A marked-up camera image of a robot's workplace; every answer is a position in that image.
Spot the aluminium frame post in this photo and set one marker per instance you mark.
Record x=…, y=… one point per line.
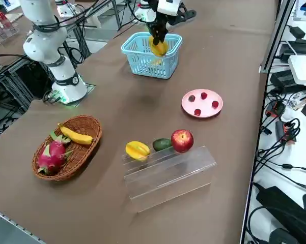
x=276, y=38

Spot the large black bag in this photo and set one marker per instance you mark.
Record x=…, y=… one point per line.
x=282, y=203

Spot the yellow banana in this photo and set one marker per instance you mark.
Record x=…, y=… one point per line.
x=76, y=136

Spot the black metal frame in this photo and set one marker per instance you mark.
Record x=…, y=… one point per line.
x=20, y=76

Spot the clear acrylic stepped stand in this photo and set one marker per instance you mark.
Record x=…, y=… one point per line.
x=168, y=183

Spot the grey metal rail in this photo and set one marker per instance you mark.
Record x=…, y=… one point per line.
x=5, y=228

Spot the green avocado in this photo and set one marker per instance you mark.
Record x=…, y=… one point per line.
x=161, y=144

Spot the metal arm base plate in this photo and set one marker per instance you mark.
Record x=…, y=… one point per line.
x=89, y=91

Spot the red apple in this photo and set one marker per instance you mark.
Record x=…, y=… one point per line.
x=182, y=141

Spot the black and orange adapter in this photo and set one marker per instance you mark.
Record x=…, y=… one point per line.
x=280, y=129

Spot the pink dragon fruit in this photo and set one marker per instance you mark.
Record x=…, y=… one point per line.
x=53, y=153

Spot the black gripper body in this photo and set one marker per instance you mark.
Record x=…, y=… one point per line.
x=161, y=20

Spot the small black power adapter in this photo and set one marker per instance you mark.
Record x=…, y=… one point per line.
x=296, y=31

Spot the pink plate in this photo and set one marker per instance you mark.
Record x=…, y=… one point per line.
x=206, y=113

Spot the red and black plug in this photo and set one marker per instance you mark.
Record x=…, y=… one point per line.
x=275, y=109

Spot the blue plastic basket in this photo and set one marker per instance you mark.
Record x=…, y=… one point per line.
x=142, y=66

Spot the brown wicker basket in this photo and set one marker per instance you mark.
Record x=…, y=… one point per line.
x=89, y=142

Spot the clear rack with red items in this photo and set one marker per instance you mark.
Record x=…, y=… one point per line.
x=2, y=33

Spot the colourful packet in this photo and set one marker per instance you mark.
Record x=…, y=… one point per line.
x=303, y=100

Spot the white router box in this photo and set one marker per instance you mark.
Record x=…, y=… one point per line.
x=303, y=68

